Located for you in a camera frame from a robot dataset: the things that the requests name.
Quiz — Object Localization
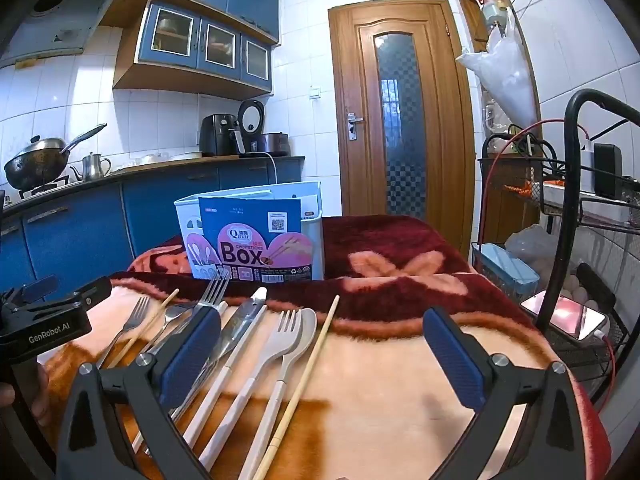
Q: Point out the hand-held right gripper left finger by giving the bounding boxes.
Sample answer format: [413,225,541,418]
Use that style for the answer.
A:
[55,304,223,480]

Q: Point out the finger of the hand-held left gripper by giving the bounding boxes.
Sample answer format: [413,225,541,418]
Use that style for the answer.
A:
[0,275,58,312]
[62,276,113,311]

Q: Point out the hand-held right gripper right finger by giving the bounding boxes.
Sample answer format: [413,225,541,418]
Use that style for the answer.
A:
[422,306,586,480]

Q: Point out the metal spoon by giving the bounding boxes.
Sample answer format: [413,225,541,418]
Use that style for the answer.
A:
[137,301,199,357]

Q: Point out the metal knife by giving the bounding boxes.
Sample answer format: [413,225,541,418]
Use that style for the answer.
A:
[171,298,257,422]

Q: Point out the small metal fork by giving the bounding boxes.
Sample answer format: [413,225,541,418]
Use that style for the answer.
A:
[96,296,152,370]

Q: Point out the wooden chopstick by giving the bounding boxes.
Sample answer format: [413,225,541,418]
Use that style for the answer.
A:
[251,295,341,480]
[106,288,180,369]

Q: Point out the large metal fork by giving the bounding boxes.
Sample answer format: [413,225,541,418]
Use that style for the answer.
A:
[142,269,232,357]

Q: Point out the beige plastic fork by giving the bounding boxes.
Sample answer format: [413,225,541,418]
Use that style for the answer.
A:
[197,309,299,469]

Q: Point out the beige plastic spoon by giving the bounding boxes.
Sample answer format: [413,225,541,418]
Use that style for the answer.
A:
[237,308,319,480]

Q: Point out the white utensil holder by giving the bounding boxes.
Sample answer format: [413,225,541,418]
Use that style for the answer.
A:
[173,180,326,281]

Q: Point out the person's left hand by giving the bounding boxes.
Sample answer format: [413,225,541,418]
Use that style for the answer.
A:
[0,362,52,428]

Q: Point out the blue kitchen base cabinets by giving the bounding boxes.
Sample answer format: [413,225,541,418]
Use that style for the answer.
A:
[0,155,306,302]

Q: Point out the red orange floral blanket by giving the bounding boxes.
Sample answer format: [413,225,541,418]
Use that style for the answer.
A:
[37,214,612,480]

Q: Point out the gas stove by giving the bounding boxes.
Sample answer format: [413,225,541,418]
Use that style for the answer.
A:
[17,175,71,199]

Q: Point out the light blue plastic box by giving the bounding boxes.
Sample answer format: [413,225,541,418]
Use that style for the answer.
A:
[478,243,541,302]

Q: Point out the smartphone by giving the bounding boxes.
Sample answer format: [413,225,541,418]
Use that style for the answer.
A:
[519,293,609,341]

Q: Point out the metal kettle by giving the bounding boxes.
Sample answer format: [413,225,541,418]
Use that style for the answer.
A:
[69,152,112,182]

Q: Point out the metal wok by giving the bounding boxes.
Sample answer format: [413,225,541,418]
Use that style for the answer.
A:
[4,122,109,192]

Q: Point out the clear plastic bag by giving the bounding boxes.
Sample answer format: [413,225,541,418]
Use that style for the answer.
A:
[504,223,557,282]

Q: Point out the wooden cutting board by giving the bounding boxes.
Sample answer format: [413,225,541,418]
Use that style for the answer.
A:
[112,156,203,174]

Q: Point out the pile of eggs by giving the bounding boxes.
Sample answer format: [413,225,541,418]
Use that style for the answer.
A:
[559,272,602,312]

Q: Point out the blue pink label card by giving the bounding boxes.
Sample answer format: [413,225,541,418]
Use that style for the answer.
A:
[198,196,314,281]

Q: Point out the orange item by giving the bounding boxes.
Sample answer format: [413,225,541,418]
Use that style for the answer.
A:
[502,179,546,197]

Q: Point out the black air fryer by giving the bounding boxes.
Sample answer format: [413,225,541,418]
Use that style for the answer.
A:
[199,113,240,158]

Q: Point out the dark red slow cooker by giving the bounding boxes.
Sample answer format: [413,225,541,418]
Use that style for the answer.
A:
[260,132,292,157]

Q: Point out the black rice cooker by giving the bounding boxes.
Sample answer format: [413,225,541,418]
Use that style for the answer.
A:
[234,98,267,157]

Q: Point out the black power adapter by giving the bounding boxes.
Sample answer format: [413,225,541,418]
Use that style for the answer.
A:
[593,143,624,200]

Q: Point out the blue glass-door cabinet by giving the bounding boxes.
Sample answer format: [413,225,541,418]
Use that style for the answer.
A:
[112,0,275,101]

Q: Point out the grey range hood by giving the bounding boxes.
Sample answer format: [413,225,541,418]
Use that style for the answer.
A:
[0,0,133,69]

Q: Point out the white plastic bag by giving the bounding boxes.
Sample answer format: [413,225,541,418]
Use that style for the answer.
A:
[455,7,539,134]

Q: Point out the wooden door with glass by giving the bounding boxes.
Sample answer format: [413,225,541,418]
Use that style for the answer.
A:
[327,0,476,257]

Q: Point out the black wire cart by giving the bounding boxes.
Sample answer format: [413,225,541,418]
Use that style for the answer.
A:
[470,88,640,402]

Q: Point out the red cable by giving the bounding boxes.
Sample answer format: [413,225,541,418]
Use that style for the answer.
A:
[487,118,619,414]

